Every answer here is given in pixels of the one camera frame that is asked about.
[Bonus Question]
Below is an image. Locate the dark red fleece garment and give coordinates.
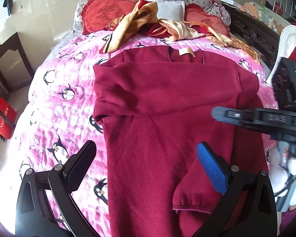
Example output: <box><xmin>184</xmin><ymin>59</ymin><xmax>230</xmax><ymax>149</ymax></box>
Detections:
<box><xmin>93</xmin><ymin>45</ymin><xmax>267</xmax><ymax>236</ymax></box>

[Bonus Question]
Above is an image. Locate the white gloved right hand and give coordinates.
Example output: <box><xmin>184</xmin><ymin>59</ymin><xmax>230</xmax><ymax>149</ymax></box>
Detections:
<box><xmin>267</xmin><ymin>141</ymin><xmax>296</xmax><ymax>212</ymax></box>

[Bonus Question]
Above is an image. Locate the white upholstered chair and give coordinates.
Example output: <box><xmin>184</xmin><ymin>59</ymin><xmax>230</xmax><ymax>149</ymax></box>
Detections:
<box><xmin>266</xmin><ymin>25</ymin><xmax>296</xmax><ymax>87</ymax></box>

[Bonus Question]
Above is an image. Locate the dark carved wooden cabinet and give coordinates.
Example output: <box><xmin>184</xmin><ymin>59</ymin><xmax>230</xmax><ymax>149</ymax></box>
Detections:
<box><xmin>222</xmin><ymin>3</ymin><xmax>280</xmax><ymax>70</ymax></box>

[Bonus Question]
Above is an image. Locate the red box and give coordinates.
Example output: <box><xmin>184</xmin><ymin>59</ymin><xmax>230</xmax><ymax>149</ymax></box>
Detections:
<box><xmin>0</xmin><ymin>97</ymin><xmax>17</xmax><ymax>122</ymax></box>
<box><xmin>0</xmin><ymin>118</ymin><xmax>13</xmax><ymax>139</ymax></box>

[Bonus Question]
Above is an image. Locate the pink penguin bed quilt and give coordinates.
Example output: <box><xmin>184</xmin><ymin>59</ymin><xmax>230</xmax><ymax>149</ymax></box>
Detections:
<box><xmin>0</xmin><ymin>28</ymin><xmax>279</xmax><ymax>237</ymax></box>

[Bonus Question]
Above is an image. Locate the right red heart cushion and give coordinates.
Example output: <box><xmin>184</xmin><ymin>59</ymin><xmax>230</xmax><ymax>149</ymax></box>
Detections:
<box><xmin>184</xmin><ymin>3</ymin><xmax>230</xmax><ymax>36</ymax></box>

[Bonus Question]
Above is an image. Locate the red heart cushion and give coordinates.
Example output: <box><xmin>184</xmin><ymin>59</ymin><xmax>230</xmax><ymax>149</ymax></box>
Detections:
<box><xmin>81</xmin><ymin>0</ymin><xmax>137</xmax><ymax>35</ymax></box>
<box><xmin>184</xmin><ymin>3</ymin><xmax>230</xmax><ymax>36</ymax></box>

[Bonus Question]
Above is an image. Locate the small white pillow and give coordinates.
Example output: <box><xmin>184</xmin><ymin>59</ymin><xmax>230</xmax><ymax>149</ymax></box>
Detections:
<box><xmin>151</xmin><ymin>0</ymin><xmax>185</xmax><ymax>21</ymax></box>

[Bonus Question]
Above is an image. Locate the dark wooden side table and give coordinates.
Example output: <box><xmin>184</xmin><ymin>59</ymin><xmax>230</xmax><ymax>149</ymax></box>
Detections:
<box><xmin>0</xmin><ymin>32</ymin><xmax>35</xmax><ymax>98</ymax></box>

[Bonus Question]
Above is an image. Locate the yellow red striped blanket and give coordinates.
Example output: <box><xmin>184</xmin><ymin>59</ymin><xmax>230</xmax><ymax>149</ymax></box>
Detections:
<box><xmin>99</xmin><ymin>0</ymin><xmax>259</xmax><ymax>63</ymax></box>

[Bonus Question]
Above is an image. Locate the left red heart cushion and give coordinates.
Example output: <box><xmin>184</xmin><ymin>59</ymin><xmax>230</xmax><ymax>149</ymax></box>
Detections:
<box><xmin>81</xmin><ymin>0</ymin><xmax>137</xmax><ymax>35</ymax></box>

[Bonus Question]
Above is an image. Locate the dark cloth on wall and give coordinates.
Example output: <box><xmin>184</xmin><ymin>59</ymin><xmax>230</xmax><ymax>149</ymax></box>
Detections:
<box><xmin>3</xmin><ymin>0</ymin><xmax>13</xmax><ymax>16</ymax></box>

